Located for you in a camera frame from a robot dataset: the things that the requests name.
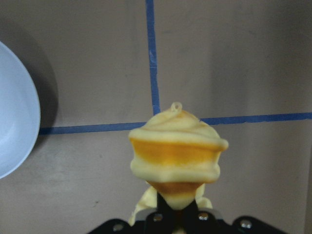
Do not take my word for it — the sliced yellow bread loaf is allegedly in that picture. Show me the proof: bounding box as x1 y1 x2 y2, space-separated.
128 102 229 225

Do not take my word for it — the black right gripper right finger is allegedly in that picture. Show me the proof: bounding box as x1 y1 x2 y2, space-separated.
181 201 285 234

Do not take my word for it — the light blue plate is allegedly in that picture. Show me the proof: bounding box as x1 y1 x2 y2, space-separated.
0 43 40 178

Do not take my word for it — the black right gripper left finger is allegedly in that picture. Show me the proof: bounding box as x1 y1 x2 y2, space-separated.
89 193 176 234

